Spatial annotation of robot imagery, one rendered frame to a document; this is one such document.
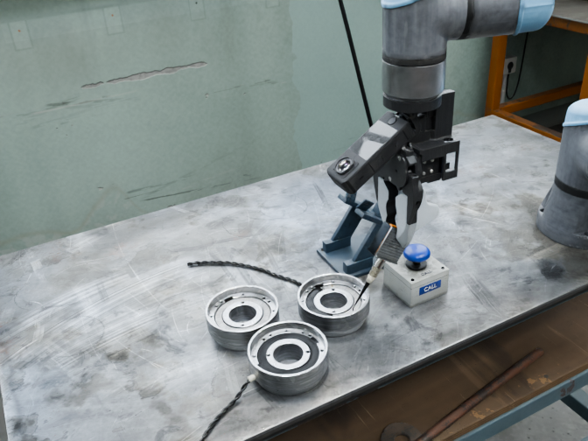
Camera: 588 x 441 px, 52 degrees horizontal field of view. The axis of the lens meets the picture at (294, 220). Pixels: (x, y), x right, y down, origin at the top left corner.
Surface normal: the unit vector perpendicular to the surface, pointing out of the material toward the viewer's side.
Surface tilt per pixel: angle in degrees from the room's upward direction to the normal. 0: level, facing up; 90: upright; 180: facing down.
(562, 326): 0
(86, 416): 0
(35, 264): 0
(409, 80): 90
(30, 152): 90
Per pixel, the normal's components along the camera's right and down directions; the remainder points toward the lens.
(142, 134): 0.47, 0.43
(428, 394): -0.06, -0.86
